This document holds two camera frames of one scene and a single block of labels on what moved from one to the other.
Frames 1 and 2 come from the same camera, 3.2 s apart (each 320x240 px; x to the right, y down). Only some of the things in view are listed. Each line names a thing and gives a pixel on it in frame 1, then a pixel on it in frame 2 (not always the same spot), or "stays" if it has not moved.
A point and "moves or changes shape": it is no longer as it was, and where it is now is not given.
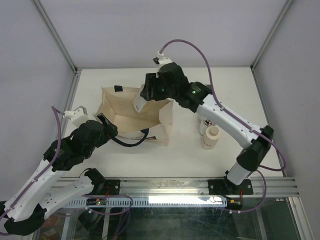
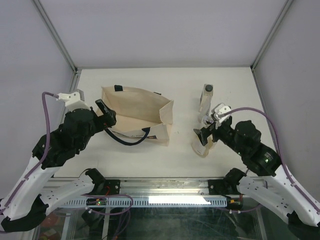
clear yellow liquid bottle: (139, 101) to (200, 150)
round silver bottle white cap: (202, 128) moves or changes shape
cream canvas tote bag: (153, 123) stays
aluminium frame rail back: (159, 67) stays
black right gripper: (151, 80) to (204, 132)
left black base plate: (112, 186) stays
